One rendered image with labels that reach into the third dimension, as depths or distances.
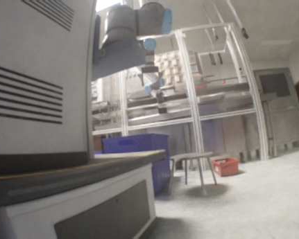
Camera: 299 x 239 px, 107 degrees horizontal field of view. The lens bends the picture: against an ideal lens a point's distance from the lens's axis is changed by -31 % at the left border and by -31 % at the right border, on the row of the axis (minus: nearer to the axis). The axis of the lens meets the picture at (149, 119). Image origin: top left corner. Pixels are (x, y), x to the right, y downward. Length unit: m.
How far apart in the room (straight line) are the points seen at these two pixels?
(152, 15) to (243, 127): 1.76
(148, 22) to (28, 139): 0.69
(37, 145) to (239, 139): 2.08
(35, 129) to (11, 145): 0.06
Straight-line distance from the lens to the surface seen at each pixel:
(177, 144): 2.09
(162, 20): 0.82
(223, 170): 1.42
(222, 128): 2.11
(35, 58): 0.35
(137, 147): 1.09
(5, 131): 0.29
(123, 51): 0.66
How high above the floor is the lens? 0.35
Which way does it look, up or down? 9 degrees up
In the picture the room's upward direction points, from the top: 6 degrees counter-clockwise
